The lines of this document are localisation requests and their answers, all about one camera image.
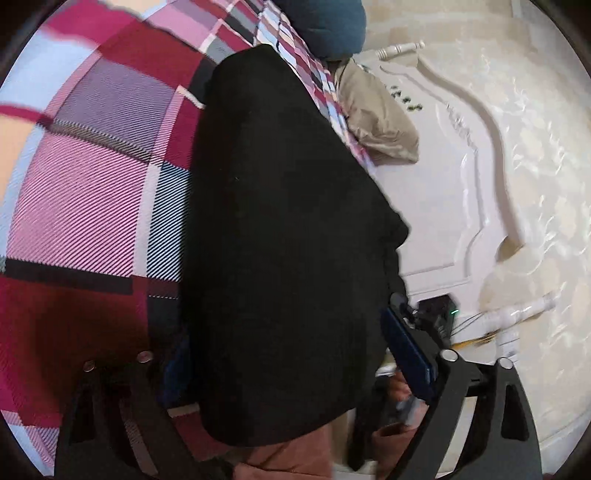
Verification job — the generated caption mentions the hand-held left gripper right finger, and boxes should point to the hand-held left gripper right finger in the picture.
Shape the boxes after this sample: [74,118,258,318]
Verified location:
[380,293,542,480]

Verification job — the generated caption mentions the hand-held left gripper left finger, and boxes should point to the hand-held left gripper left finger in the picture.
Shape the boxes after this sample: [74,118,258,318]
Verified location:
[54,350,232,480]

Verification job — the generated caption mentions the black pants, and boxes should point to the black pants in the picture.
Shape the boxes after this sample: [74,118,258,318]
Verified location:
[181,44,411,467]

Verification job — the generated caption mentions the white carved headboard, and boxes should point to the white carved headboard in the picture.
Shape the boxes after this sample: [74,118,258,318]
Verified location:
[355,39,560,354]

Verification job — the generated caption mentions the beige pillow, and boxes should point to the beige pillow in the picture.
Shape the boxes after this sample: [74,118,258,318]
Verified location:
[334,60,421,165]

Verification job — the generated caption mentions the plaid bed sheet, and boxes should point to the plaid bed sheet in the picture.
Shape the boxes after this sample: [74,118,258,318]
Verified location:
[0,0,380,480]

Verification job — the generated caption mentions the blue pillow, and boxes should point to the blue pillow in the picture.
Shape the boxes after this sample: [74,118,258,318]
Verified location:
[272,0,368,62]

